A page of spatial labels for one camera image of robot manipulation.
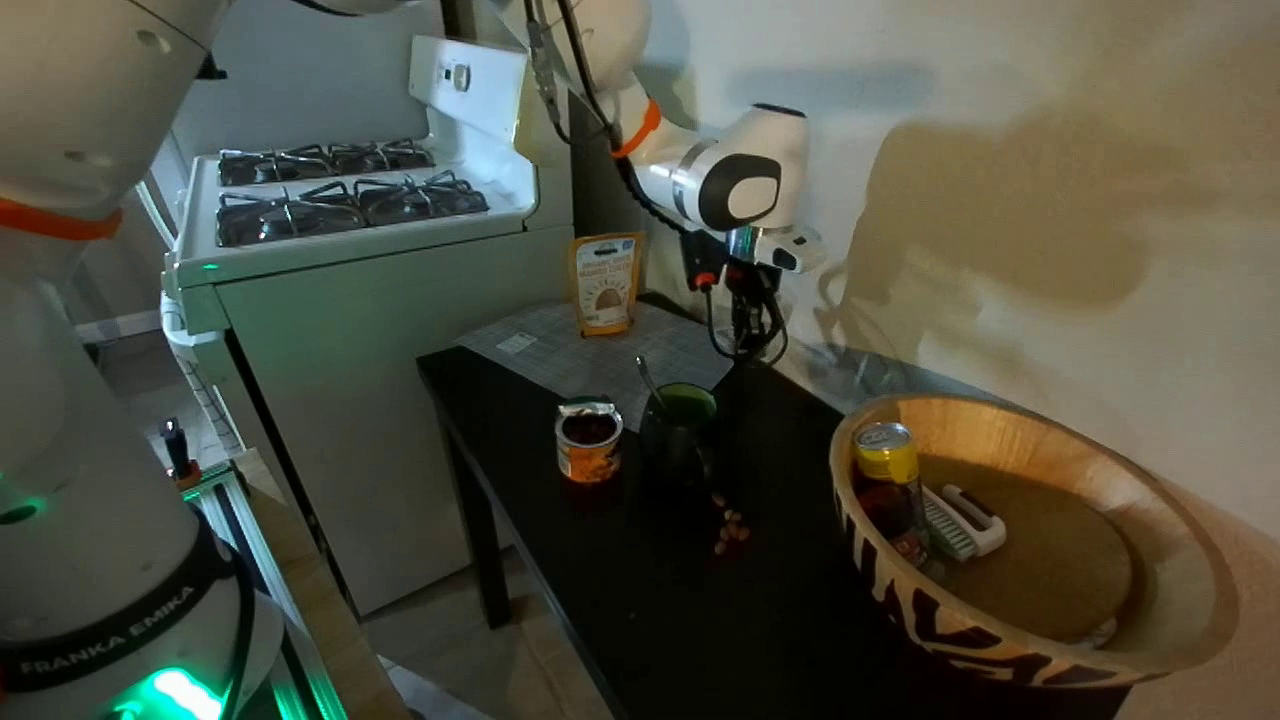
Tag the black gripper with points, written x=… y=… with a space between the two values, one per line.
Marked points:
x=737 y=281

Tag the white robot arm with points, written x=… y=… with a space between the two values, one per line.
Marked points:
x=116 y=598

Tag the white orange ceramic cup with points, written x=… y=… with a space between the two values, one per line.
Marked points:
x=587 y=443

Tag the zebra pattern wooden bowl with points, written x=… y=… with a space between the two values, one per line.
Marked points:
x=1102 y=580

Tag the orange snack pouch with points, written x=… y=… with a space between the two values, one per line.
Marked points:
x=606 y=281

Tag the dark green mug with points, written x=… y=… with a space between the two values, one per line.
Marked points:
x=679 y=444

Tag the grey woven placemat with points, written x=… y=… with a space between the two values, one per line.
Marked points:
x=552 y=354

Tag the yellow lid jar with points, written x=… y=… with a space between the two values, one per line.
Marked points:
x=887 y=477

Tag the black side table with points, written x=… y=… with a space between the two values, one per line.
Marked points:
x=666 y=616

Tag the white small box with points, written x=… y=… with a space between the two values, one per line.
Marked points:
x=960 y=526

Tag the white gas stove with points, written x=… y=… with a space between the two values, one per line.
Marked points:
x=310 y=277

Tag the wooden robot mounting table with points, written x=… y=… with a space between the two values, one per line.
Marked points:
x=326 y=670

